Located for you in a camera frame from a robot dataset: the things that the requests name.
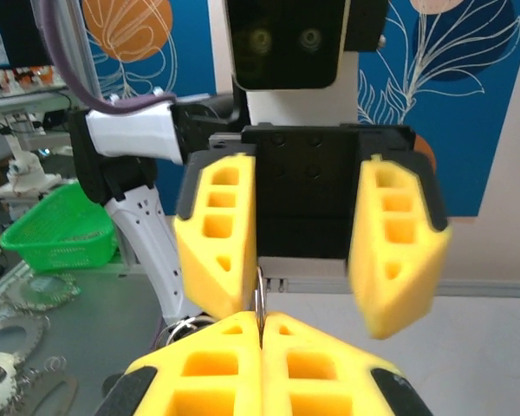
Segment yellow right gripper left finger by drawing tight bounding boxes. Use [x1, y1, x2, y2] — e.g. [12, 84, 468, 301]
[97, 309, 262, 416]

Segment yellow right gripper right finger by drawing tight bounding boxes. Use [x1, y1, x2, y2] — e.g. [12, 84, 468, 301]
[262, 310, 434, 416]

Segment green plastic basket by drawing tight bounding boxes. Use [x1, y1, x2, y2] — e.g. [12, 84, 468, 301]
[0, 181, 117, 274]

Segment white desk device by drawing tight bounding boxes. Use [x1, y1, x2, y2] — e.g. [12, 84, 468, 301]
[0, 125, 62, 201]

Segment black monitor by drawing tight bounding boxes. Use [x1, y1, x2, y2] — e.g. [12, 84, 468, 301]
[0, 0, 56, 69]

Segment aluminium side rail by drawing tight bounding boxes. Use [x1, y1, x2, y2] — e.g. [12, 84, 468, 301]
[259, 276, 520, 301]

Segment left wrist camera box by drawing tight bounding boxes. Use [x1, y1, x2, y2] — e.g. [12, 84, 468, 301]
[224, 0, 360, 127]

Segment small wire rings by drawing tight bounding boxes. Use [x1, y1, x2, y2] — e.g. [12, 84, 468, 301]
[42, 354, 67, 374]

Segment aluminium frame post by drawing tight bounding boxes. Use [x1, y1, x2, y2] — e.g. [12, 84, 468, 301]
[51, 0, 101, 101]

